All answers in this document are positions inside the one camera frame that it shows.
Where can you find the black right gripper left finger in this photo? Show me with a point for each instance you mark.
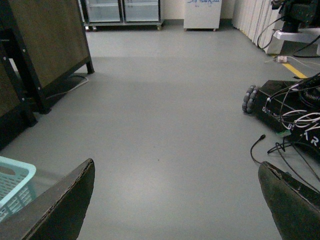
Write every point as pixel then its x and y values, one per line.
pixel 58 213

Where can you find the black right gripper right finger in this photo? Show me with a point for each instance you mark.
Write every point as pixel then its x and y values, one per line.
pixel 295 207

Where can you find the light blue plastic basket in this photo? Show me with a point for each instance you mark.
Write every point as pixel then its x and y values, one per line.
pixel 16 186

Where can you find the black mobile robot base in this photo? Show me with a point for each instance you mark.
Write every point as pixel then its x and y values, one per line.
pixel 292 108

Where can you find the grey omni wheel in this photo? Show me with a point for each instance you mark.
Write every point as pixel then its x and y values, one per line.
pixel 249 99

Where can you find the brown wooden display stand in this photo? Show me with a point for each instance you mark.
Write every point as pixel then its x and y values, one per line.
pixel 42 43

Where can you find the white folding partition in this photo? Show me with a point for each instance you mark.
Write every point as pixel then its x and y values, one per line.
pixel 258 21

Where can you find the glass door refrigerator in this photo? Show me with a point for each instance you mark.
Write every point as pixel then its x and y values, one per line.
pixel 115 13

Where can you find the white chest freezer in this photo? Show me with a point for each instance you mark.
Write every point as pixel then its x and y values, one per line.
pixel 202 14

